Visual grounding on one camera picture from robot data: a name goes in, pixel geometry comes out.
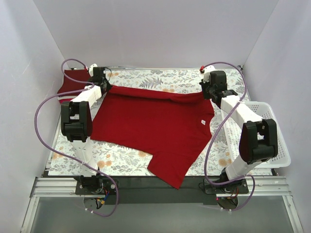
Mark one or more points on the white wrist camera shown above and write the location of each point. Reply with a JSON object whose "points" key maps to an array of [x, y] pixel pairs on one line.
{"points": [[206, 72], [91, 68]]}

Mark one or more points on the folded pink t-shirt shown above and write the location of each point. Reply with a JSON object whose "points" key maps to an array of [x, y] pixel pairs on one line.
{"points": [[64, 100]]}

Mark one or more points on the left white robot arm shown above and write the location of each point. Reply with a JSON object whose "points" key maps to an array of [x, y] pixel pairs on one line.
{"points": [[76, 126]]}

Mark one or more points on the floral table mat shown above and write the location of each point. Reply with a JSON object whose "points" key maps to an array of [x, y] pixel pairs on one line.
{"points": [[116, 160]]}

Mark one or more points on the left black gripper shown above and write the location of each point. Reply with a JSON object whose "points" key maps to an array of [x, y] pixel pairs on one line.
{"points": [[106, 85]]}

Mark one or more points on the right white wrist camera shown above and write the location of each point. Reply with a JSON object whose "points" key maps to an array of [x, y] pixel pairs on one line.
{"points": [[206, 72]]}

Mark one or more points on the folded dark red t-shirt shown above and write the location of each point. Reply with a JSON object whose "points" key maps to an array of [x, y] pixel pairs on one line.
{"points": [[69, 85]]}

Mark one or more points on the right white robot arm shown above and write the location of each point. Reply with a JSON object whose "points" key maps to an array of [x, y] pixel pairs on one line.
{"points": [[258, 140]]}

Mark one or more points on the aluminium frame rail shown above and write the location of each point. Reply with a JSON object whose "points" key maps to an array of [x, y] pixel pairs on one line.
{"points": [[65, 187]]}

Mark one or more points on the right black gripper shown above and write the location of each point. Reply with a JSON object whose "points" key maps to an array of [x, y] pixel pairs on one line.
{"points": [[206, 91]]}

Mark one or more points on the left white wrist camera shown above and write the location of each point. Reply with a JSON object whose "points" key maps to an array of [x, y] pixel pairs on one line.
{"points": [[91, 68]]}

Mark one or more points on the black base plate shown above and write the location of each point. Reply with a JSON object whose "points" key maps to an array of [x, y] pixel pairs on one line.
{"points": [[150, 189]]}

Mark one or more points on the folded white t-shirt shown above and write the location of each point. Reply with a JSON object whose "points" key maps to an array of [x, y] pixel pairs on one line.
{"points": [[65, 98]]}

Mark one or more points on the white plastic basket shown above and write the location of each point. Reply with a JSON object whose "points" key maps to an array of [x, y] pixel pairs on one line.
{"points": [[233, 134]]}

